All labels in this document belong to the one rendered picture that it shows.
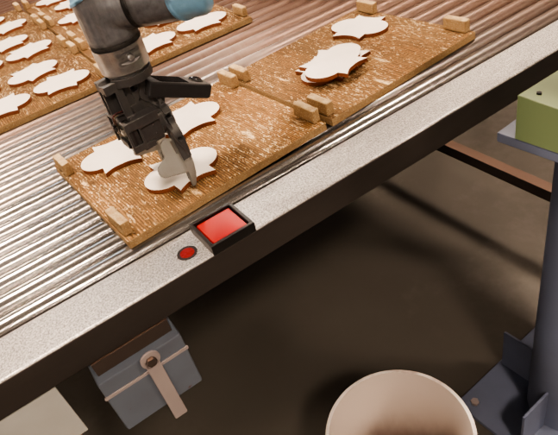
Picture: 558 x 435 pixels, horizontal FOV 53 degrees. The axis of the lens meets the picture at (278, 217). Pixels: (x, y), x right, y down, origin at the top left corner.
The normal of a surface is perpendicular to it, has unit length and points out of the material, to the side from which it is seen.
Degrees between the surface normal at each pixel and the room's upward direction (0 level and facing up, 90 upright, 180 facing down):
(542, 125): 90
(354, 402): 87
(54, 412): 90
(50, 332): 0
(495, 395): 0
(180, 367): 90
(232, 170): 0
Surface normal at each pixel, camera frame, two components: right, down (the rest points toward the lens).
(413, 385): -0.36, 0.60
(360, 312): -0.21, -0.76
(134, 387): 0.55, 0.43
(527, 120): -0.77, 0.51
